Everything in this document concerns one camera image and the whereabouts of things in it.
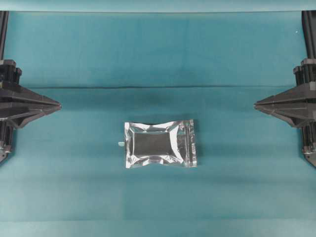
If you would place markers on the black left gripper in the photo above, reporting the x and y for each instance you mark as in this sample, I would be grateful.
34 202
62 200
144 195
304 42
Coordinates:
10 118

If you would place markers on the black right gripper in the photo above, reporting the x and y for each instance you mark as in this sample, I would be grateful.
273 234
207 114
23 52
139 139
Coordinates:
305 91

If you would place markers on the silver zip bag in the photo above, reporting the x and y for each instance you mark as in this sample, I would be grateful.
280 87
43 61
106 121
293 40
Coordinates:
170 143

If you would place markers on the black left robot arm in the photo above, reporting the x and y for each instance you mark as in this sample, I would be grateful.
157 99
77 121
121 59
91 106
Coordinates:
18 105

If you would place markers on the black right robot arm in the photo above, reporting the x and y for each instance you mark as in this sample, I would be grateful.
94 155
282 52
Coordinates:
297 106

